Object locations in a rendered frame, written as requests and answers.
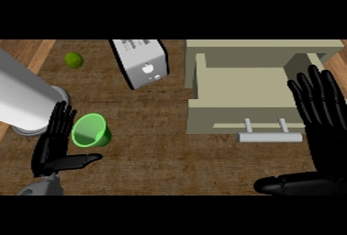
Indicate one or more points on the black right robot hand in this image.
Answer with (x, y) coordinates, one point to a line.
(323, 128)

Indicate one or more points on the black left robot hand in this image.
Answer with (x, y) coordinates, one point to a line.
(53, 147)

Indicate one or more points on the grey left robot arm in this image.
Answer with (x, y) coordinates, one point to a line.
(41, 187)

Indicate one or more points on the green cup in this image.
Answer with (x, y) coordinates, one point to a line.
(91, 130)

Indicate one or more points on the beige open drawer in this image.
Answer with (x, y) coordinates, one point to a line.
(245, 98)

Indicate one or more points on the beige drawer cabinet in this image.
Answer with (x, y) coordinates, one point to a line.
(264, 52)

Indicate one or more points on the white cylindrical appliance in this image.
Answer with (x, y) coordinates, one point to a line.
(28, 98)

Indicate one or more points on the green lime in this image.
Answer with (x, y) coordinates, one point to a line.
(73, 60)

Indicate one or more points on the silver toaster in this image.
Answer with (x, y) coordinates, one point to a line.
(141, 62)

